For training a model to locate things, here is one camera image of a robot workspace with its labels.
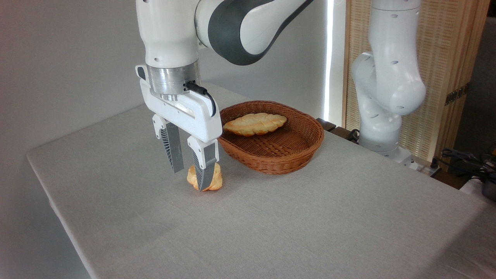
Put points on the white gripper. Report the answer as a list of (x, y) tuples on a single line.
[(193, 114)]

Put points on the small round bread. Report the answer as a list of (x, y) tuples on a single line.
[(217, 180)]

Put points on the long braided bread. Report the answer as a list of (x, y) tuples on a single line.
[(255, 124)]

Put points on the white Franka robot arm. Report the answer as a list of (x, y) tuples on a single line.
[(170, 35)]

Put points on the brown wicker basket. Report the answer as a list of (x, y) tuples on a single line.
[(279, 155)]

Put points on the grey tablecloth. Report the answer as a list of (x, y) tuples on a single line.
[(271, 224)]

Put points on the dark wooden stand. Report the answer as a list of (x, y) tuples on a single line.
[(326, 124)]

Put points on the wooden slatted screen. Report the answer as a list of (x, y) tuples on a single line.
[(441, 58)]

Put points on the metal screen hinge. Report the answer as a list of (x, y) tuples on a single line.
[(457, 94)]

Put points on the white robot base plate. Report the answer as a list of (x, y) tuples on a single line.
[(405, 159)]

